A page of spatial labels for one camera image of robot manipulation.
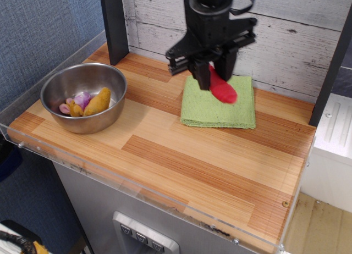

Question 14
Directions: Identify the black left frame post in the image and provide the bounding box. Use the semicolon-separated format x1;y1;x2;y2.
101;0;129;65

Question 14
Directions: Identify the yellow plush toy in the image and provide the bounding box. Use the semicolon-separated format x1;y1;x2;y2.
82;87;111;117

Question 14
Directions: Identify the black yellow object bottom left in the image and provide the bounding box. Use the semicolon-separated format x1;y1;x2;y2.
1;231;50;254

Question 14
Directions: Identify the black right frame post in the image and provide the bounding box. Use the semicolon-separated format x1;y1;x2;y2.
309;7;351;126

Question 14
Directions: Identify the stainless steel bowl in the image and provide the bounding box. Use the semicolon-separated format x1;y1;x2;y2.
41;63;127;134

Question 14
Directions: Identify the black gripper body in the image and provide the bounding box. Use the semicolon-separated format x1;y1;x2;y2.
166;0;257;75

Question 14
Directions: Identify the clear acrylic table guard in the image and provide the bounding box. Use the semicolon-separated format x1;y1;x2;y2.
0;31;317;254

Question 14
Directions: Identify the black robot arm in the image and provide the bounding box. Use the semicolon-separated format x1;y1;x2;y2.
166;0;257;90

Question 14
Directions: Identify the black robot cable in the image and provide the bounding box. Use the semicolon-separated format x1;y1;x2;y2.
229;0;255;16

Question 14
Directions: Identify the green folded cloth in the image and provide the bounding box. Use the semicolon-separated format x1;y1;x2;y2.
180;76;256;129

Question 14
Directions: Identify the red handled metal fork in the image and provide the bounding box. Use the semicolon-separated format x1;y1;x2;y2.
208;65;238;104

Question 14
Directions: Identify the black frame post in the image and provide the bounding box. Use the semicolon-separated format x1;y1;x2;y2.
101;0;129;65
309;7;351;126

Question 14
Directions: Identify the purple pink plush toy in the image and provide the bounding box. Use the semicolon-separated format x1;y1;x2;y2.
59;92;91;117

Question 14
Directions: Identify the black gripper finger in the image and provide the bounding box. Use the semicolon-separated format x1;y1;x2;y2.
189;62;211;90
214;47;238;81

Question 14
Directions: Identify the white appliance at right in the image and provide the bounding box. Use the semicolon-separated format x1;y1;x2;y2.
300;93;351;212

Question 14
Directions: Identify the grey cabinet with button panel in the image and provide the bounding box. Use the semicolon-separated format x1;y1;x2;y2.
54;163;251;253

